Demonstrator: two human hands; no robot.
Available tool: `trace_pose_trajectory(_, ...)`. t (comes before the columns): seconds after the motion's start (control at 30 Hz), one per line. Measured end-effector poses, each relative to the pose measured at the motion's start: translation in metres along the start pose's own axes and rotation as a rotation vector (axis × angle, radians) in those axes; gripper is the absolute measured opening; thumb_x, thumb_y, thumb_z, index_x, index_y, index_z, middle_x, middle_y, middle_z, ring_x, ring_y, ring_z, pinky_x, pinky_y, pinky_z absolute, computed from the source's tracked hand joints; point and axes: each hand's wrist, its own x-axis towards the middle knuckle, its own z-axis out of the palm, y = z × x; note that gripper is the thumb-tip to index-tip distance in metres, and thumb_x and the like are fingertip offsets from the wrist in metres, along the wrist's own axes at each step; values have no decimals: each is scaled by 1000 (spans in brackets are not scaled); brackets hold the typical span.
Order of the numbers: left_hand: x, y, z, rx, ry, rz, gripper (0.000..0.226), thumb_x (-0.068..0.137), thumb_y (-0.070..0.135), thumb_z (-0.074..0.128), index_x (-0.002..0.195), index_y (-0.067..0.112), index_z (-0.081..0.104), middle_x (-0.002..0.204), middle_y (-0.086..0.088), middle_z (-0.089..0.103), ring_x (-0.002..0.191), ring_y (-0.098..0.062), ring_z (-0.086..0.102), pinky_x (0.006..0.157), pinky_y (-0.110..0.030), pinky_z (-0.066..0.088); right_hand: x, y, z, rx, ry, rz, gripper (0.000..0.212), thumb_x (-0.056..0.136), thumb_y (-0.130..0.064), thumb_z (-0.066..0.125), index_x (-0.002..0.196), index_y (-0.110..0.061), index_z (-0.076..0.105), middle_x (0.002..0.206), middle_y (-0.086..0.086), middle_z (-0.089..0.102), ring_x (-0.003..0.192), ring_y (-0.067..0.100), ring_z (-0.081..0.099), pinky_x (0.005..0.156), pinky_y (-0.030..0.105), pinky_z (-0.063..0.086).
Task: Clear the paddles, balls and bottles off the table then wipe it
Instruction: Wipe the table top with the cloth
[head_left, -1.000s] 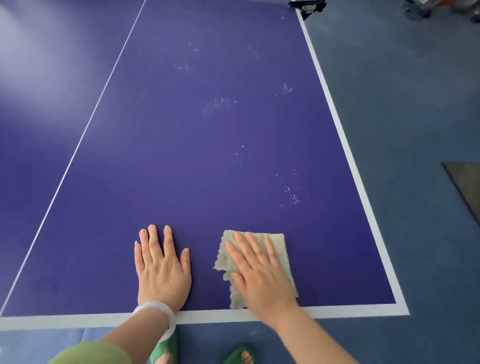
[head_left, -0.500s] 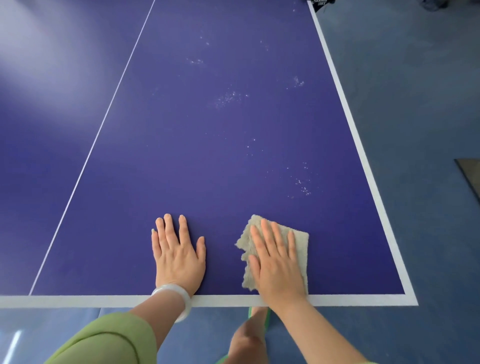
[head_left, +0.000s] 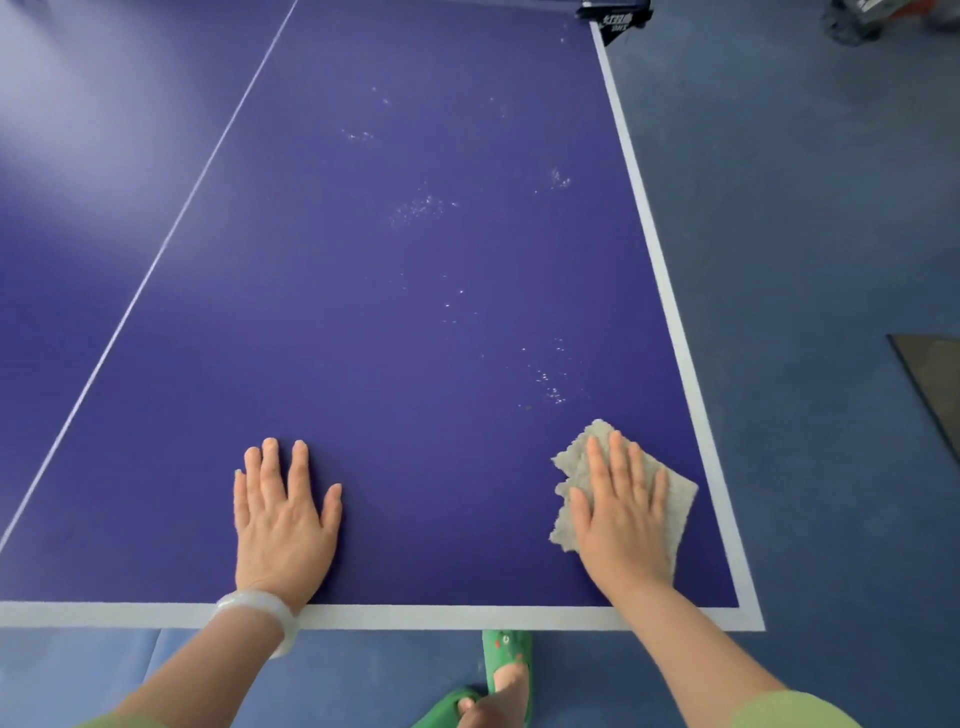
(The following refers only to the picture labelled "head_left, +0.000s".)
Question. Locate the person's left hand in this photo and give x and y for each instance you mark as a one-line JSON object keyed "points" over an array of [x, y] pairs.
{"points": [[281, 540]]}

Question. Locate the person's right hand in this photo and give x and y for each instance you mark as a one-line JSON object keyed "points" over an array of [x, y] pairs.
{"points": [[622, 540]]}

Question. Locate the grey cleaning cloth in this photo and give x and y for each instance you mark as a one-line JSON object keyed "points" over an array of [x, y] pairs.
{"points": [[574, 465]]}

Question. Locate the person's right forearm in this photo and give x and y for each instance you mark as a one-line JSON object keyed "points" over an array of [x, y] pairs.
{"points": [[697, 660]]}

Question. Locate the person's left forearm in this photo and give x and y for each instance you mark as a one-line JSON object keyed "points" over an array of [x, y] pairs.
{"points": [[202, 675]]}

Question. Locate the person's right foot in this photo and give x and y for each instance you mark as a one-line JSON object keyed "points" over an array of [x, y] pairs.
{"points": [[514, 690]]}

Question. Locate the person's foot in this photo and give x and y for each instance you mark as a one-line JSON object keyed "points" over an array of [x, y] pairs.
{"points": [[514, 690], [466, 705]]}

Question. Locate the person's left foot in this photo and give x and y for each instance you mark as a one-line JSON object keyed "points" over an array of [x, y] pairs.
{"points": [[466, 705]]}

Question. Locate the blue table tennis table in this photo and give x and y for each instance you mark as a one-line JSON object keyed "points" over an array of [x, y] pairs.
{"points": [[412, 300]]}

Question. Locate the green right slipper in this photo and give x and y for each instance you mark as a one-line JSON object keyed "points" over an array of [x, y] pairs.
{"points": [[506, 645]]}

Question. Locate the green slipper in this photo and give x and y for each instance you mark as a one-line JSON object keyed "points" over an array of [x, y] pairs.
{"points": [[506, 645], [439, 709]]}

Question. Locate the green left slipper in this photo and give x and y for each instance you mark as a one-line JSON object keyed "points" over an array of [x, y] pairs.
{"points": [[439, 709]]}

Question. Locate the green right sleeve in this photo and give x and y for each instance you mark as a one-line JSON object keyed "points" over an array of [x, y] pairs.
{"points": [[795, 712]]}

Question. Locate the dark floor mat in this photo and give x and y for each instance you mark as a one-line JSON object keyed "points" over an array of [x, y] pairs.
{"points": [[934, 382]]}

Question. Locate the orange exercise bike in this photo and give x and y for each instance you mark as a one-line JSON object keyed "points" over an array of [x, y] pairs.
{"points": [[862, 15]]}

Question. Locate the black net post clamp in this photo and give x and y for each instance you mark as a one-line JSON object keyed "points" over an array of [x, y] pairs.
{"points": [[615, 19]]}

